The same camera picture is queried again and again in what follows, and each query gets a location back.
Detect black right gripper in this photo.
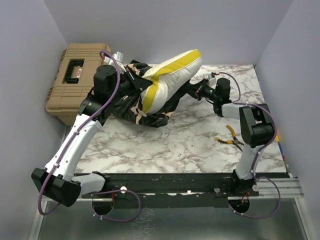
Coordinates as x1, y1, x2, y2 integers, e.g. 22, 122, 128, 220
182, 78, 220, 102

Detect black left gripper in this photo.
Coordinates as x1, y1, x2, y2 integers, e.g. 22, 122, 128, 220
108, 65, 152, 102

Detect black yellow flower pillowcase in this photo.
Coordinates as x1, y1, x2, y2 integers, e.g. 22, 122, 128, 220
112, 57, 203, 128

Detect white pillow yellow edge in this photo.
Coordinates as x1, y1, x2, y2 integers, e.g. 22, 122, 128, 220
141, 49, 202, 115

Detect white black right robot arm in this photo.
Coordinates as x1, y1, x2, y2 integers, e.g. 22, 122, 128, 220
194, 78, 277, 196

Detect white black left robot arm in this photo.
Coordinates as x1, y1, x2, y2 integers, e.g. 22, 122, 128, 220
31, 65, 152, 211

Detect tan plastic tool case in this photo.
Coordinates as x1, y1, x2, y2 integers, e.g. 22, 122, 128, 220
45, 43, 111, 126

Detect yellow blue pencil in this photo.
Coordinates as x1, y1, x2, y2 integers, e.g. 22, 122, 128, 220
275, 135, 286, 162

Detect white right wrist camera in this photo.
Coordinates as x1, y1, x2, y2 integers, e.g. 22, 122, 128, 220
208, 72, 220, 86

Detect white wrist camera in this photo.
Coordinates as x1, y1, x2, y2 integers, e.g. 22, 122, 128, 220
103, 51, 124, 67
208, 72, 220, 86

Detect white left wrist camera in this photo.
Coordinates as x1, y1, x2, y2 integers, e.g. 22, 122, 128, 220
103, 51, 124, 67

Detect yellow handled pliers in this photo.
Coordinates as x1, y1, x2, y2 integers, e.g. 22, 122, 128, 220
216, 124, 245, 152

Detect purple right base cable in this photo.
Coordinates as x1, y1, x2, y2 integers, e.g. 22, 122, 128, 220
228, 176, 281, 219

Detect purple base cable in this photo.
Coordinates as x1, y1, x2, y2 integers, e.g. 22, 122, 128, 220
91, 189, 141, 223
228, 176, 281, 219

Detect black mounting rail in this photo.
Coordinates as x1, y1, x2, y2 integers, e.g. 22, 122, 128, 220
82, 172, 266, 210

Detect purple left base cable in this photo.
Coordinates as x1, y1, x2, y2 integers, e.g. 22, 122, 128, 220
91, 189, 141, 223

